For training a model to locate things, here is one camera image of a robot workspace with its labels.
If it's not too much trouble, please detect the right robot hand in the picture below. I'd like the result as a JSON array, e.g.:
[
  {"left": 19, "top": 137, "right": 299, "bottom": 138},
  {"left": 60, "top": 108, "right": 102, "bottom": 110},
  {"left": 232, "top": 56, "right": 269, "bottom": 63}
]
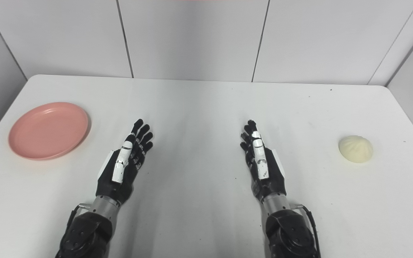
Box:
[{"left": 240, "top": 120, "right": 287, "bottom": 202}]

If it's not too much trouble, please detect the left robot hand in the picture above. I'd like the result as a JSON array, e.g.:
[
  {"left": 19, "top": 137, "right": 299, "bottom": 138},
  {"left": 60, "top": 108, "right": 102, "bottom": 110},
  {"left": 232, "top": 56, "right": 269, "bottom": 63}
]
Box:
[{"left": 96, "top": 119, "right": 154, "bottom": 206}]

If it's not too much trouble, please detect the pink plate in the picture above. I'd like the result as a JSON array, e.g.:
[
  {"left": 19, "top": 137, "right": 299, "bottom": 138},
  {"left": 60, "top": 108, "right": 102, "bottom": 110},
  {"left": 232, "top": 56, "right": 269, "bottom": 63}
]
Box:
[{"left": 8, "top": 102, "right": 90, "bottom": 160}]

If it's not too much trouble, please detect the white steamed bun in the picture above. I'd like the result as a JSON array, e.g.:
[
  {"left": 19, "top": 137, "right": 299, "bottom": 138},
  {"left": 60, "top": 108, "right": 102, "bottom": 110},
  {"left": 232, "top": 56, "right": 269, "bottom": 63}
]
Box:
[{"left": 338, "top": 135, "right": 374, "bottom": 163}]

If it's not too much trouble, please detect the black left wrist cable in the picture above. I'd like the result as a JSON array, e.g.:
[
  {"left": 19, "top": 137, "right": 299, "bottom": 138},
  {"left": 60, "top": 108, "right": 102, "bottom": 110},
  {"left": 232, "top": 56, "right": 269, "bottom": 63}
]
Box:
[{"left": 65, "top": 203, "right": 91, "bottom": 233}]

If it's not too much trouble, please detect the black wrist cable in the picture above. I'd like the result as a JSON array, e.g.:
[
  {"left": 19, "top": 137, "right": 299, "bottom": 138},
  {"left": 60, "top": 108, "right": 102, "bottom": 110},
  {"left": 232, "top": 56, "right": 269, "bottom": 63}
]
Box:
[
  {"left": 65, "top": 203, "right": 91, "bottom": 233},
  {"left": 298, "top": 204, "right": 322, "bottom": 258}
]

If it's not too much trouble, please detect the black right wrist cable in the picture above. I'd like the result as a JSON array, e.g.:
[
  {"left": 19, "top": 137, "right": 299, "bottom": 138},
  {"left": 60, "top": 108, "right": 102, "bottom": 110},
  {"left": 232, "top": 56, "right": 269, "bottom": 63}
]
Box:
[{"left": 298, "top": 204, "right": 322, "bottom": 258}]

